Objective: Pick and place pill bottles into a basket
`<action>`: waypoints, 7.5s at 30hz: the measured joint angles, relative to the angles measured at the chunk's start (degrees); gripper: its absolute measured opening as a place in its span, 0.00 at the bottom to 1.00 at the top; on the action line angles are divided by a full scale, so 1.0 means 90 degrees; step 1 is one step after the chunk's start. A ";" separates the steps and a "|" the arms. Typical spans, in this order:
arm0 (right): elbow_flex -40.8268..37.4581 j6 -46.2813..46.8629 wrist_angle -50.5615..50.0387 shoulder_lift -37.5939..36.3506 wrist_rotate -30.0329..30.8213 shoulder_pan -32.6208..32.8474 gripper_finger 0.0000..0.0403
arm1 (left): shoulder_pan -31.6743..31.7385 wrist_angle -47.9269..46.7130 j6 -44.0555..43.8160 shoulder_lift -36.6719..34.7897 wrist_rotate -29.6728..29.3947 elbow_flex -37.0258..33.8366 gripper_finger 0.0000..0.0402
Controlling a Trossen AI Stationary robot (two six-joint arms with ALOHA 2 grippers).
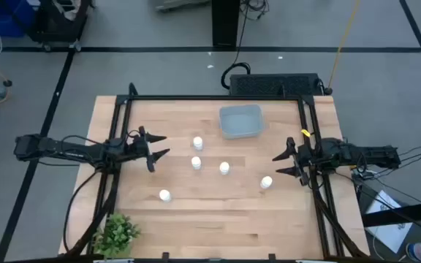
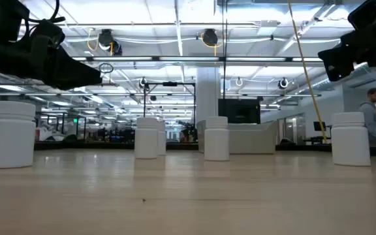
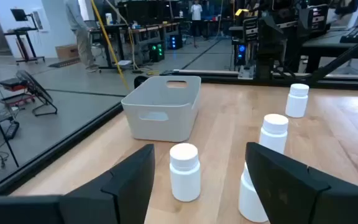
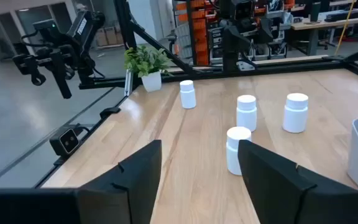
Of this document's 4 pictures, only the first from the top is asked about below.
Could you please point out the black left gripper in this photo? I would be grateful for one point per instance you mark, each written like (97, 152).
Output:
(137, 148)

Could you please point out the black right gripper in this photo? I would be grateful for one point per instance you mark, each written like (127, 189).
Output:
(309, 157)

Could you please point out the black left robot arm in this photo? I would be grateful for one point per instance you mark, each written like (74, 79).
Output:
(68, 149)

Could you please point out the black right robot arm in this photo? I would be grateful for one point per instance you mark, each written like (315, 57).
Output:
(371, 155)

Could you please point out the translucent grey plastic basket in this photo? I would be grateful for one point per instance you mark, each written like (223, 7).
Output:
(241, 122)

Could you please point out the small yellow tag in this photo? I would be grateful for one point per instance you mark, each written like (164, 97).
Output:
(306, 133)

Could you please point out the small green potted plant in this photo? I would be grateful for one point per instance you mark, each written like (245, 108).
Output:
(117, 235)

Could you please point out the black metal beam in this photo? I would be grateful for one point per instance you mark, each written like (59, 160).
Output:
(404, 213)

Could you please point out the white paper sheet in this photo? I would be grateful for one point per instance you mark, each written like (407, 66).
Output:
(393, 233)

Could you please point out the black upright column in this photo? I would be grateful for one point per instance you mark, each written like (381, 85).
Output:
(225, 22)

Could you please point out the black wheeled cart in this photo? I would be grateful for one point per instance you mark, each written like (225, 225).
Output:
(57, 22)

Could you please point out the black aluminium table frame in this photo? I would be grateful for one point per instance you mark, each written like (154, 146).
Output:
(210, 97)

